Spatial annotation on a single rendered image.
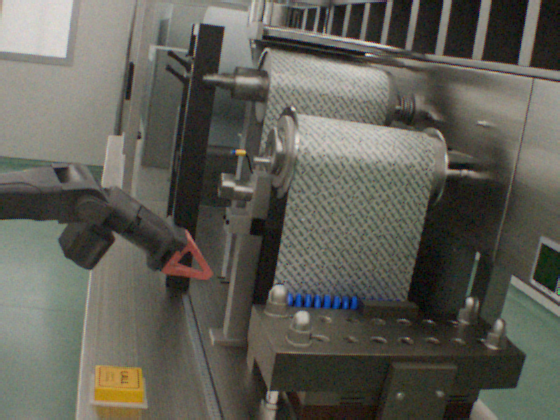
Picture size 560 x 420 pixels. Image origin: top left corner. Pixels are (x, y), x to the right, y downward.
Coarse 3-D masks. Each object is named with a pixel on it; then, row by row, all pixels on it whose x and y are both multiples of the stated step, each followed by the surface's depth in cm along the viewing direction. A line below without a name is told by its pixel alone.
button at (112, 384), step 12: (96, 372) 91; (108, 372) 91; (120, 372) 92; (132, 372) 93; (96, 384) 88; (108, 384) 88; (120, 384) 89; (132, 384) 89; (96, 396) 87; (108, 396) 87; (120, 396) 88; (132, 396) 88
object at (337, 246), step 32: (288, 224) 101; (320, 224) 102; (352, 224) 103; (384, 224) 105; (416, 224) 106; (288, 256) 102; (320, 256) 103; (352, 256) 105; (384, 256) 106; (288, 288) 104; (320, 288) 105; (352, 288) 106; (384, 288) 108
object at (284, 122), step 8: (280, 120) 105; (288, 120) 101; (288, 128) 100; (288, 136) 99; (288, 144) 99; (432, 144) 106; (288, 152) 99; (288, 160) 99; (440, 160) 105; (288, 168) 99; (440, 168) 105; (272, 176) 106; (280, 176) 102; (272, 184) 106; (280, 184) 102; (432, 184) 105; (432, 192) 106
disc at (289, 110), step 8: (288, 112) 103; (296, 120) 98; (296, 128) 98; (296, 136) 97; (296, 144) 97; (296, 152) 97; (296, 160) 97; (288, 176) 99; (288, 184) 99; (280, 192) 103
